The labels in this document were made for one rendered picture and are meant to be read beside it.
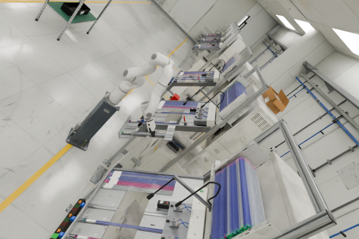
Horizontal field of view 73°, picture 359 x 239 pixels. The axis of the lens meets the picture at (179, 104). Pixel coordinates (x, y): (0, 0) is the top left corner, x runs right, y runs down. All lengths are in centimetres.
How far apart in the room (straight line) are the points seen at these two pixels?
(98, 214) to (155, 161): 127
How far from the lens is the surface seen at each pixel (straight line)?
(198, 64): 710
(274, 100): 273
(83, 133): 283
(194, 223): 145
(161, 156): 275
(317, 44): 570
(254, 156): 160
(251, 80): 381
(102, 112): 260
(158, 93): 203
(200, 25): 1107
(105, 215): 167
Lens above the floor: 212
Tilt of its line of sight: 23 degrees down
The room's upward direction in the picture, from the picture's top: 47 degrees clockwise
